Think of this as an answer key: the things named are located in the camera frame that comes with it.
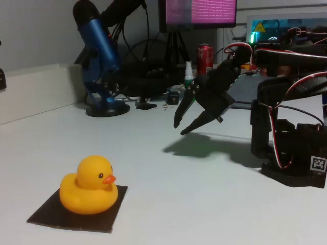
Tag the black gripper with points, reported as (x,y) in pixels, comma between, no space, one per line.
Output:
(207,95)

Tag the yellow rubber duck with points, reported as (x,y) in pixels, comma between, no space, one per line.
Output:
(87,196)

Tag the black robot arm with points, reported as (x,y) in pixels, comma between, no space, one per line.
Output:
(281,58)

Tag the black square pad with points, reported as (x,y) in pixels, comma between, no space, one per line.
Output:
(102,222)

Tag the small black cube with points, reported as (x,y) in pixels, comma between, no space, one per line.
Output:
(172,98)

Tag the white spray bottle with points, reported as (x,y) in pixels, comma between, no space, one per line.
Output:
(188,74)

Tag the small black flat stand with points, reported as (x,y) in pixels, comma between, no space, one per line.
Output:
(146,106)

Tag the red soda can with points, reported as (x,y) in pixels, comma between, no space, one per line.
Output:
(204,56)

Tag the grey flat laptop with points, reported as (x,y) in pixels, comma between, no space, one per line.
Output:
(245,89)

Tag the black tripod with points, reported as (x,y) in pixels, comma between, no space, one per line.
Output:
(173,46)

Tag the black computer monitor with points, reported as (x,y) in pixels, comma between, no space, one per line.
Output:
(212,10)

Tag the computer case with lights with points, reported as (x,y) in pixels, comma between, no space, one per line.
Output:
(270,28)

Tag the blue microphone on stand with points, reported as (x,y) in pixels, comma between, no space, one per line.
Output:
(101,48)

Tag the white fiducial tag sticker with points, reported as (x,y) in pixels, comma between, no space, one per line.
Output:
(318,163)

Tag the white raised ledge board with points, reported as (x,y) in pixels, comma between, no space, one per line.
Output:
(38,89)

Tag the black object at ledge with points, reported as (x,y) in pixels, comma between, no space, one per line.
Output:
(2,79)

